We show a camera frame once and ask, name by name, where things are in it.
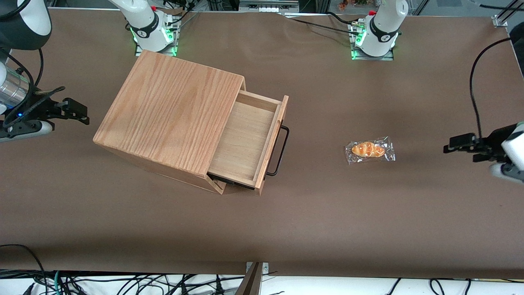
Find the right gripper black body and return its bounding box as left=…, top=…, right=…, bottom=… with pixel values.
left=3, top=95, right=63, bottom=128

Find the wooden drawer with black handle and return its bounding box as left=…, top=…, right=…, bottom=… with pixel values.
left=207, top=90, right=290, bottom=196

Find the bread roll in clear wrapper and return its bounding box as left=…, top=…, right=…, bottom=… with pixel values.
left=345, top=136, right=396, bottom=165

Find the oak wooden cabinet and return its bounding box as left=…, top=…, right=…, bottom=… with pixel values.
left=93, top=49, right=247, bottom=195

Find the brown table cover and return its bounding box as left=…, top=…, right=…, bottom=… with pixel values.
left=0, top=8, right=524, bottom=280

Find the grey equipment box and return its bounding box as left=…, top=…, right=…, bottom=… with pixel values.
left=239, top=0, right=299, bottom=13

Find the right wrist grey camera box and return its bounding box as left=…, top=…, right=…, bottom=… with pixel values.
left=0, top=121, right=54, bottom=143

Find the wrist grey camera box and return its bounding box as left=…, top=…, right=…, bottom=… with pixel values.
left=489, top=162, right=524, bottom=184
left=0, top=121, right=54, bottom=143

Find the left wrist grey camera box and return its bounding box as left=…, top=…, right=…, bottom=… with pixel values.
left=489, top=162, right=524, bottom=184

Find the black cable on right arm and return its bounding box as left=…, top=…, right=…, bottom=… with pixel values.
left=0, top=48, right=66, bottom=123

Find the aluminium profile bracket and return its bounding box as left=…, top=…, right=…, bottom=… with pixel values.
left=492, top=0, right=524, bottom=28

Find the black looped floor cable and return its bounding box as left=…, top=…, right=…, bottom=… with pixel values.
left=0, top=244, right=46, bottom=295

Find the long black cable over cover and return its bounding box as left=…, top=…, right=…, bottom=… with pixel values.
left=285, top=14, right=359, bottom=33

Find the dark stand with metal bracket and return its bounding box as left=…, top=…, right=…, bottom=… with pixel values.
left=235, top=261, right=269, bottom=295

